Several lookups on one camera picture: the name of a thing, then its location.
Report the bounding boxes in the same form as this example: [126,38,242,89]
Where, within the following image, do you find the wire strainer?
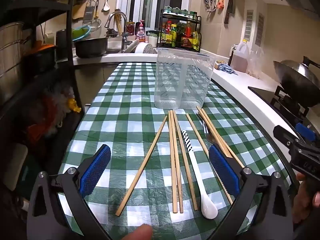
[90,19,102,32]

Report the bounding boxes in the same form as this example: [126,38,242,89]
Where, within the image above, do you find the black shelf rack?
[0,0,84,205]

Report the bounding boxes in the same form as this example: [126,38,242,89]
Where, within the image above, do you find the white spoon with striped handle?
[182,129,218,219]

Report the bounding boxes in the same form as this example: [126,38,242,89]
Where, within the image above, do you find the black gas stove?
[247,85,320,133]

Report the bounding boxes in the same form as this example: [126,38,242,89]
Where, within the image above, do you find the hanging cleaver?
[224,0,235,24]

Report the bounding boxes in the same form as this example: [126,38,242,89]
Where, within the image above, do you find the clear plastic utensil holder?
[155,48,216,110]

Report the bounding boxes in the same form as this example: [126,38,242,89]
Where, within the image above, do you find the metal grater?
[83,0,97,25]

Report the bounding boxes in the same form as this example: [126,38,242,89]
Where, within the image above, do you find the person's right hand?
[291,174,320,224]

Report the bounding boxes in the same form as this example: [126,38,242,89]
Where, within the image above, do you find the metal fork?
[201,119,219,147]

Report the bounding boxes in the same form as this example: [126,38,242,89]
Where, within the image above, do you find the wall vent grille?
[244,10,254,41]
[255,12,265,46]

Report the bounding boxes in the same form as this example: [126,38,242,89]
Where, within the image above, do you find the hanging kitchen utensils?
[203,0,225,12]

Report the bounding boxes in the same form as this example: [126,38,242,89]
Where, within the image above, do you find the row of green capped jars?
[164,6,198,20]

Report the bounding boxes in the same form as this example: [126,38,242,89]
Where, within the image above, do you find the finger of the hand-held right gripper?
[296,122,316,141]
[273,125,300,150]

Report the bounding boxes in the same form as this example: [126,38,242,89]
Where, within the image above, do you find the clear plastic jug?
[249,46,265,78]

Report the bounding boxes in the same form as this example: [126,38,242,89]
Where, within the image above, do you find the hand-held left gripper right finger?
[207,145,294,240]

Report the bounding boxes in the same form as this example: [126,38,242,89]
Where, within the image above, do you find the oil jug with yellow cap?
[228,39,250,73]

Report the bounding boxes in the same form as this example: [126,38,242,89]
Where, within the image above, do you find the black cooking pot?
[75,37,108,58]

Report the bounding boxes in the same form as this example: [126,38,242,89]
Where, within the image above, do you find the chrome faucet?
[104,11,128,51]

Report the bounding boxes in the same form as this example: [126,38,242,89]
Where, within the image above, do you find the colourful crumpled bags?
[24,80,75,143]

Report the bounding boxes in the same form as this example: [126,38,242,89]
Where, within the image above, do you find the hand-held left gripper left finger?
[26,144,112,240]

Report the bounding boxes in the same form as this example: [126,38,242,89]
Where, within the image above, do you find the black spice rack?
[157,9,202,52]

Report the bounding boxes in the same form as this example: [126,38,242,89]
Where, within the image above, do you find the green checked tablecloth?
[56,61,293,240]

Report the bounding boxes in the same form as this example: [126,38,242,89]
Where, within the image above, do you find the hanging wooden cutting board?
[72,2,88,20]

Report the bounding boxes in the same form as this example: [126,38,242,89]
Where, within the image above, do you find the steel stockpot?
[0,22,25,103]

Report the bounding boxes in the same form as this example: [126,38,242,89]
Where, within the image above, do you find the orange lidded pot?
[25,41,57,73]

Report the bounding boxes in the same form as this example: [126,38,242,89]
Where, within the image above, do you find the green bowl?
[72,26,92,42]

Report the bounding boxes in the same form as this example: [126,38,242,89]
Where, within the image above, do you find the black canister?
[55,29,73,62]

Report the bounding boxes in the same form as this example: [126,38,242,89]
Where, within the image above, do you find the row of sauce bottles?
[160,21,200,50]

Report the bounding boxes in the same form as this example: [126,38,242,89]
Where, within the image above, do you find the pink dish soap bottle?
[135,20,147,43]

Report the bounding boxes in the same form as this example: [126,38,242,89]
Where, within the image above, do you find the wok with steel lid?
[272,56,320,94]

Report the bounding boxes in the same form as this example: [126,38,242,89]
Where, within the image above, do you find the person's left hand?
[131,224,153,240]

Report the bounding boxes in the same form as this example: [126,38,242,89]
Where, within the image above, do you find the yellow crumpled wrapper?
[68,97,82,113]

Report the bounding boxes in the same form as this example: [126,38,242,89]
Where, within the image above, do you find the blue cloth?
[217,64,240,76]

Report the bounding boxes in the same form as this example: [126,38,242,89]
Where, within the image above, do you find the white framed window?
[117,0,195,31]

